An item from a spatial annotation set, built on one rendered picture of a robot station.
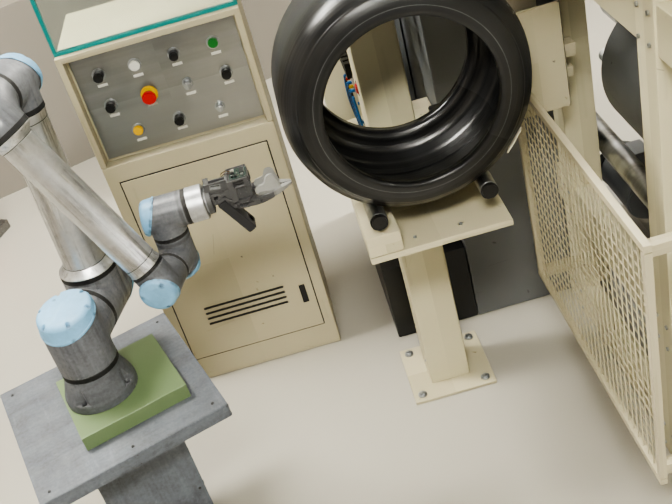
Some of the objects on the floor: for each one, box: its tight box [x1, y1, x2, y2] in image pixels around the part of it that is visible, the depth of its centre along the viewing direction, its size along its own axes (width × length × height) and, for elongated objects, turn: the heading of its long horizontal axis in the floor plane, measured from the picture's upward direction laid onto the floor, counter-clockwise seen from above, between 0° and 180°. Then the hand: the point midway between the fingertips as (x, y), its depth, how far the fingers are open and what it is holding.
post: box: [347, 20, 470, 383], centre depth 255 cm, size 13×13×250 cm
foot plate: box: [400, 330, 497, 405], centre depth 323 cm, size 27×27×2 cm
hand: (287, 185), depth 242 cm, fingers closed
